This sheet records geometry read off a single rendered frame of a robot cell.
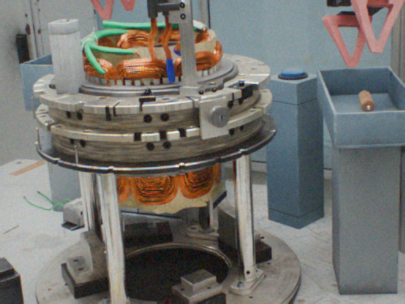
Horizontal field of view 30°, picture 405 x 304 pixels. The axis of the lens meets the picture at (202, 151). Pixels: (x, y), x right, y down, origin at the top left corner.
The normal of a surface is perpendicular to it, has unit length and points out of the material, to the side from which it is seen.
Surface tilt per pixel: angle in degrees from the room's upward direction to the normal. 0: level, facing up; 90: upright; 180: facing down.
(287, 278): 0
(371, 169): 90
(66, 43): 90
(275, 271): 0
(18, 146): 90
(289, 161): 90
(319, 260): 0
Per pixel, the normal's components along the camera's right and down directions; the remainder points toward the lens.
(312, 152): 0.70, 0.18
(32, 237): -0.06, -0.95
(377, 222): -0.06, 0.32
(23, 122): -0.43, 0.31
